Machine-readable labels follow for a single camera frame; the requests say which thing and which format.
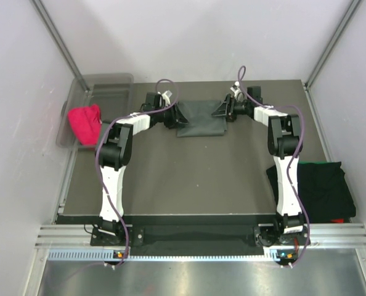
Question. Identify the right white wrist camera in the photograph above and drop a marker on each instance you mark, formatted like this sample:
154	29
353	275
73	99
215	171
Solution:
237	93

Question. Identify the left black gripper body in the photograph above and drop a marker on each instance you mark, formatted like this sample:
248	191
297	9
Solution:
169	117

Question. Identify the aluminium frame rail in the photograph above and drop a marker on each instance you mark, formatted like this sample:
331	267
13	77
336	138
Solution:
323	236

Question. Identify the slotted grey cable duct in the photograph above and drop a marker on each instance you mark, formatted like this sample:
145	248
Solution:
115	256

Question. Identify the green folded t shirt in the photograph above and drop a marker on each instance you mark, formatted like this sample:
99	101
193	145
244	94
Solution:
318	162

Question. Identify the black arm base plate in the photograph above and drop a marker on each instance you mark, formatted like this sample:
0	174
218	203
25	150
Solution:
200	234

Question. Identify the clear plastic bin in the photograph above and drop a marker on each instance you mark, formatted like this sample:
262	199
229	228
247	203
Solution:
112	92

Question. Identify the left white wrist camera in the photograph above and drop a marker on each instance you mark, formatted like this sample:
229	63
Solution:
165	99

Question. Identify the grey t shirt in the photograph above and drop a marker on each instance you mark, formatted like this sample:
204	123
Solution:
201	122

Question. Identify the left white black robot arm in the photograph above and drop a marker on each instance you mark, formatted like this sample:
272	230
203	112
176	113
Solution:
113	153

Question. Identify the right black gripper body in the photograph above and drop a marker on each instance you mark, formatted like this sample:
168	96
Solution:
235	108

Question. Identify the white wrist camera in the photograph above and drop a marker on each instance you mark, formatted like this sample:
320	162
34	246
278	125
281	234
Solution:
165	99
237	93

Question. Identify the red folded t shirt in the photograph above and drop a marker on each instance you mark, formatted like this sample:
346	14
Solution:
340	220

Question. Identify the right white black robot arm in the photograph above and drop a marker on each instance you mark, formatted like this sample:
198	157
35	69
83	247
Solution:
285	132

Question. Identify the black folded t shirt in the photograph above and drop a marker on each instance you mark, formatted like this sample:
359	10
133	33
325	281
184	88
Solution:
324	192

